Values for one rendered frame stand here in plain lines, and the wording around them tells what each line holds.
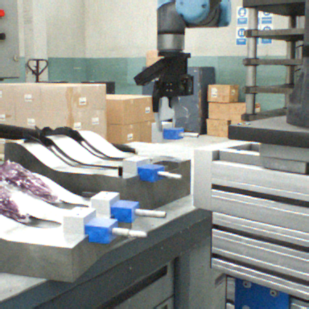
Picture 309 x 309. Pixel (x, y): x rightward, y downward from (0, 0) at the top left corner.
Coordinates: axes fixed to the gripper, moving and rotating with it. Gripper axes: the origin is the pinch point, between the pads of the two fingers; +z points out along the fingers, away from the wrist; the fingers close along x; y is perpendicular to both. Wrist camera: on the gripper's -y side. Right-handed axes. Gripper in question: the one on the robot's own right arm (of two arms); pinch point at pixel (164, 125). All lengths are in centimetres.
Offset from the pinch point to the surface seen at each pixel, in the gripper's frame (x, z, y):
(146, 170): -31.1, 5.1, 15.8
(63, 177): -36.0, 8.1, -3.3
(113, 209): -48, 9, 20
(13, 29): 10, -30, -73
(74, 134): -16.7, 1.8, -17.8
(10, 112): 239, 32, -356
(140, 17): 649, -108, -475
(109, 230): -56, 9, 27
